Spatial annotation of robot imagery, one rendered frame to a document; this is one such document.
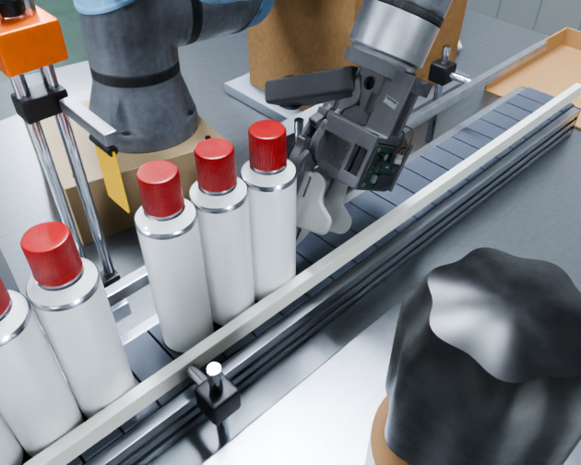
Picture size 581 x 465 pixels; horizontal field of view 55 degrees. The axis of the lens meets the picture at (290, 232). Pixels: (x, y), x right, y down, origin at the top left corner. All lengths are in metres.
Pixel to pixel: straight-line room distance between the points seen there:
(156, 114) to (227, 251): 0.31
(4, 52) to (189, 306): 0.25
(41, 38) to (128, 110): 0.35
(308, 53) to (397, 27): 0.42
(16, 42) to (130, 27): 0.31
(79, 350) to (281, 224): 0.21
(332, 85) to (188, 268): 0.22
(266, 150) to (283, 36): 0.50
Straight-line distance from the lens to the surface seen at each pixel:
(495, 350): 0.22
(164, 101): 0.77
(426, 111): 0.78
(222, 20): 0.79
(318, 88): 0.57
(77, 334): 0.45
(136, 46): 0.74
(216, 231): 0.49
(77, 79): 1.21
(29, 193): 0.91
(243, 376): 0.59
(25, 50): 0.43
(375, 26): 0.53
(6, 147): 1.04
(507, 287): 0.23
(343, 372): 0.56
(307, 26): 0.91
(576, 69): 1.30
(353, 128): 0.53
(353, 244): 0.63
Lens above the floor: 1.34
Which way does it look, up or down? 42 degrees down
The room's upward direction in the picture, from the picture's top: straight up
